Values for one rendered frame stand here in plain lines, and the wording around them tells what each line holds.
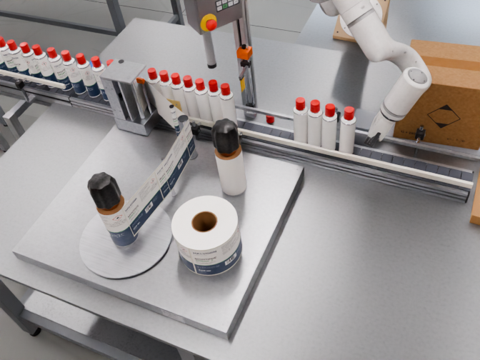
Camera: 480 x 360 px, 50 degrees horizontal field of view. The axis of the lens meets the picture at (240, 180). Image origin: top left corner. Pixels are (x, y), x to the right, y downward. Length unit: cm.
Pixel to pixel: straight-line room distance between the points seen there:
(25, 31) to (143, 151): 298
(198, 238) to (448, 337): 75
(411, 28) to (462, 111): 81
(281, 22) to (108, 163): 251
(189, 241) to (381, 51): 79
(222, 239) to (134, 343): 93
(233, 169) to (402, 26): 128
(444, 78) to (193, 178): 92
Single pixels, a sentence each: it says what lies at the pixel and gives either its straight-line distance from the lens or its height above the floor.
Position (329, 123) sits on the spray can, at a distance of 178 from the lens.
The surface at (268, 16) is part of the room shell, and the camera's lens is 429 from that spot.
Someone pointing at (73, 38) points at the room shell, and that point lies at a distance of 452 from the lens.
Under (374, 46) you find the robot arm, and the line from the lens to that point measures 159.
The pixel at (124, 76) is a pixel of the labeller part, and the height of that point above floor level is 114.
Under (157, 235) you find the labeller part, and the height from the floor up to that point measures 89.
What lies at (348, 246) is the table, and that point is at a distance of 170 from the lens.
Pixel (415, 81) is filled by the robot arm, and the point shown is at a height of 127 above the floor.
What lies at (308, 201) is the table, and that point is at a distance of 181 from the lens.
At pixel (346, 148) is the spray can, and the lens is 185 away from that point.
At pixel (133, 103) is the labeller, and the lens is 202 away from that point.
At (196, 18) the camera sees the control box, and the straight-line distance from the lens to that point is 176.
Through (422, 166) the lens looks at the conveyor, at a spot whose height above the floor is 88.
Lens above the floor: 225
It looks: 49 degrees down
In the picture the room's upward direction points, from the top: 9 degrees counter-clockwise
